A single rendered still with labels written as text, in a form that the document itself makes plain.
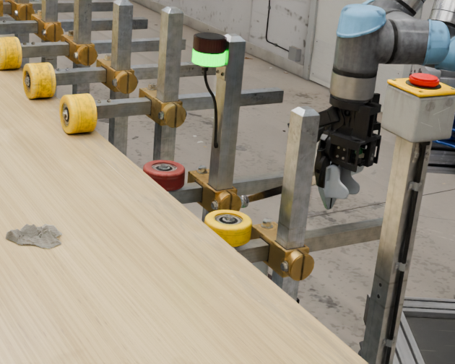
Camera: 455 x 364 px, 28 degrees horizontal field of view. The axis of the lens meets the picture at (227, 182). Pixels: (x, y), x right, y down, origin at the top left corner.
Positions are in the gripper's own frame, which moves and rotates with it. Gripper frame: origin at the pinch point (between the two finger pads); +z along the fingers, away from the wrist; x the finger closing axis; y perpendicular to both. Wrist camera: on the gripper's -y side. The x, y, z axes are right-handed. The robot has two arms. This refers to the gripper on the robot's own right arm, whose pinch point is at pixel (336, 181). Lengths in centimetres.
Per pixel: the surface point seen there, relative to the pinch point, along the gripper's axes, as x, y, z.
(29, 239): -22, -75, -9
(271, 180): -1.5, -17.9, -3.5
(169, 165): 1.2, -39.9, -8.6
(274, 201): 158, 92, 84
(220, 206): -8.5, -33.6, -3.0
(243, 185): -1.5, -24.6, -3.1
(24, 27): 99, -38, -13
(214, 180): -4.4, -33.1, -6.7
